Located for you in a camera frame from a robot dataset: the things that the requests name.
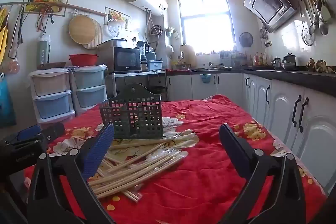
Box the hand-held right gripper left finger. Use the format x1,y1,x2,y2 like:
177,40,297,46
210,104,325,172
26,123,116,224

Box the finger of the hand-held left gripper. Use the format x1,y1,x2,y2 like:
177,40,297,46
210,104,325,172
16,125,42,141
39,122,65,143

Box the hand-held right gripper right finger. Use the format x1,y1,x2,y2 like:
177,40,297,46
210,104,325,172
219,123,306,224

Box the pile of chopsticks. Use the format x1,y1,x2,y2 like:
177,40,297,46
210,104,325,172
88,132,197,203

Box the dark green utensil basket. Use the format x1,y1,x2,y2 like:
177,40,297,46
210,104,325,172
100,83,164,140

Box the row of hanging kitchen utensils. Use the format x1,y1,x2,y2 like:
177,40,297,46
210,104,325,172
299,0,332,36

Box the blue plastic bag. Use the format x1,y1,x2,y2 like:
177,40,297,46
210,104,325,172
0,77,16,127

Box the red floral cloth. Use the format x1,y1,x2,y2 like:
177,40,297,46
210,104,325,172
24,94,327,224

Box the drawer unit with beige drawer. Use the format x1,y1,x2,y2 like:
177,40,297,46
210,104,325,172
29,68,76,123

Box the drawer unit with teal drawer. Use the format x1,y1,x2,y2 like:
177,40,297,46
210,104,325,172
70,65,108,115

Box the white base cabinets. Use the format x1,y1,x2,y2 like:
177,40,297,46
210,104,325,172
167,72,336,195

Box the metal shelf rack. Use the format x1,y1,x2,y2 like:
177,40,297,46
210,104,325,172
106,70,168,101

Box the red plastic basin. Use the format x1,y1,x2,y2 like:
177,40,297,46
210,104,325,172
69,54,99,67

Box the condiment bottles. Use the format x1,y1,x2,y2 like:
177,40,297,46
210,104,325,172
253,52,265,65

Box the black microwave oven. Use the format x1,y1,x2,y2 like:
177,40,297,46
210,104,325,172
98,46,142,73

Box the beige electric kettle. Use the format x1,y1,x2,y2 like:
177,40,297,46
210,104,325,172
180,45,197,68

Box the dark stovetop kettle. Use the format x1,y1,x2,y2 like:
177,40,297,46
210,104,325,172
282,53,297,70

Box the grey-blue plastic box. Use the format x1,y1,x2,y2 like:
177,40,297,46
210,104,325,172
147,60,163,71

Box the yellow hanging cloth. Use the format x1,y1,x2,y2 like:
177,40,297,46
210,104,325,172
0,7,9,64

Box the black blender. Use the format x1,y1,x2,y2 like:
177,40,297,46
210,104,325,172
136,41,150,71

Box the round striped board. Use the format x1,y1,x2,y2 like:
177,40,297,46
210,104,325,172
83,19,103,50

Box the round bamboo tray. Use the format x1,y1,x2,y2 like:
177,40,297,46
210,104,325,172
69,15,96,45

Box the brown ginger roots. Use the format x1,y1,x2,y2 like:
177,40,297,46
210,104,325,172
307,58,335,73

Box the kitchen window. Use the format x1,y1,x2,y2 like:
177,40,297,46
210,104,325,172
178,0,237,52

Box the small dark wall fan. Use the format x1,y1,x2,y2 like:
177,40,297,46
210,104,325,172
239,32,254,47

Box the white plastic wall holder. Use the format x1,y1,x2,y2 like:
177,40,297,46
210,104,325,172
108,19,122,37

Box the metal wire strainer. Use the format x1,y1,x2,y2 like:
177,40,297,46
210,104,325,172
301,21,315,46

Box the coiled hose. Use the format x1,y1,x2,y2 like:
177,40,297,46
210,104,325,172
150,26,164,37

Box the small fruit wall picture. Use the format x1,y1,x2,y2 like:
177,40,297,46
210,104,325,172
104,7,131,30

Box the large fruit wall picture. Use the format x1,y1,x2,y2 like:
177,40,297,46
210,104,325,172
23,0,70,17

